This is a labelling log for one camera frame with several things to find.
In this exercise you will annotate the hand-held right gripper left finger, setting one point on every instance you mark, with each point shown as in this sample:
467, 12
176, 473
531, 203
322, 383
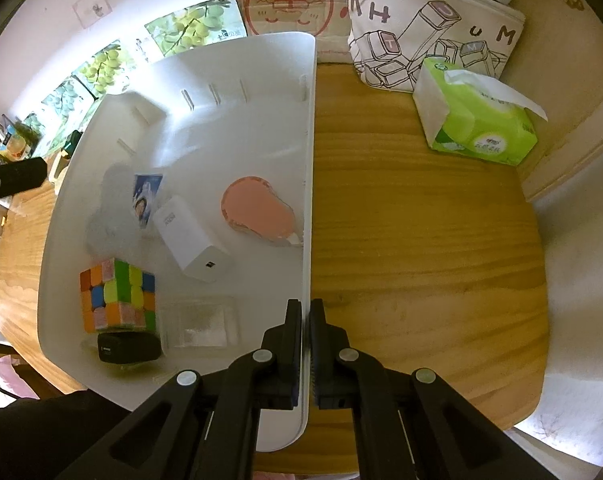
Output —
294, 360

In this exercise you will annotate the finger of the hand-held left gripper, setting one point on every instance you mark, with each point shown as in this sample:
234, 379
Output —
16, 177

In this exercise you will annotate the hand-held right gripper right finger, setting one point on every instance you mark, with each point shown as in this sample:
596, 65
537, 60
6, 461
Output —
316, 360

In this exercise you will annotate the clear plastic sticker box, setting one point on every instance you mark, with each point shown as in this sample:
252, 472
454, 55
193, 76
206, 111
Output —
201, 325

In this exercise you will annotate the multicoloured puzzle cube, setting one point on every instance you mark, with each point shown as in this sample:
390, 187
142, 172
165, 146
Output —
116, 295

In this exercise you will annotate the pink puff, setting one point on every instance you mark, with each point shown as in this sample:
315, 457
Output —
256, 210

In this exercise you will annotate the white charger block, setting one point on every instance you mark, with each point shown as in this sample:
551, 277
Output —
191, 240

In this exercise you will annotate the black charger plug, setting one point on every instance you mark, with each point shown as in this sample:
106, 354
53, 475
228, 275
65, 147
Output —
129, 347

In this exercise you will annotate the white plastic bin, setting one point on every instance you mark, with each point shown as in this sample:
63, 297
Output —
221, 125

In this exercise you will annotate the green bottle with gold cap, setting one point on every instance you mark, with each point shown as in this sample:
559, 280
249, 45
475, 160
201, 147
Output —
73, 142

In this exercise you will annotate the grape print cardboard sheet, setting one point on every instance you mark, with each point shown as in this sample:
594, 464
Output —
109, 70
64, 105
196, 25

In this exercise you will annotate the photo card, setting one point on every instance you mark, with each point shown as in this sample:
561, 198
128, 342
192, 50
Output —
145, 200

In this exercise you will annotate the pink cloth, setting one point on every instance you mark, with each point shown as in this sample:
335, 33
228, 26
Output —
6, 377

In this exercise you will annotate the person's dark clothing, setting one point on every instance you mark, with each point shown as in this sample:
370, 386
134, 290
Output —
46, 440

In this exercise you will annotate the green tissue pack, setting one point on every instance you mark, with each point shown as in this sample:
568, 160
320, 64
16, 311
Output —
476, 115

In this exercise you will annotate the brown cardboard with red print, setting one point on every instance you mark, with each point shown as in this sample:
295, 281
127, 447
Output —
291, 20

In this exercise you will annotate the printed canvas tote bag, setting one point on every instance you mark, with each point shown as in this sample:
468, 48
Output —
431, 25

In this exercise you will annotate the pink wall picture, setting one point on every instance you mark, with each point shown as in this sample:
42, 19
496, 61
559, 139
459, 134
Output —
92, 6

